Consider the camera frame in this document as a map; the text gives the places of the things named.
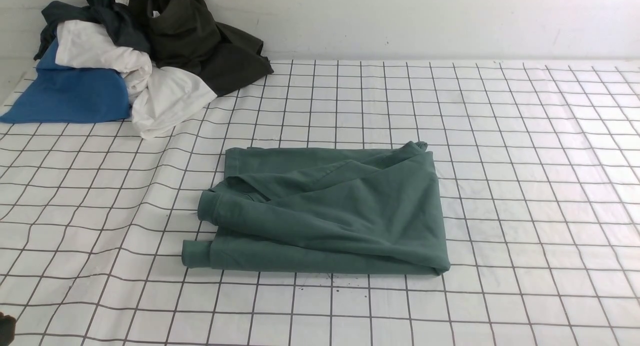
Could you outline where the dark navy garment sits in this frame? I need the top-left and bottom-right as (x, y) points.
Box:
(33, 0), (152, 61)

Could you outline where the white grid-patterned tablecloth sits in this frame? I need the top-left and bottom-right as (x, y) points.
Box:
(0, 61), (640, 346)

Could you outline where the dark olive garment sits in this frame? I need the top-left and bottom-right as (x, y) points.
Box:
(129, 0), (274, 96)

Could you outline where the green long-sleeved shirt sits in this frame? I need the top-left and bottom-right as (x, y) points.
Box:
(181, 141), (451, 275)

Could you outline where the white garment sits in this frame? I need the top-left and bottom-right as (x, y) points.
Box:
(55, 20), (217, 139)

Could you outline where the blue garment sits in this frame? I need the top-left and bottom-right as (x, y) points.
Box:
(0, 39), (131, 124)

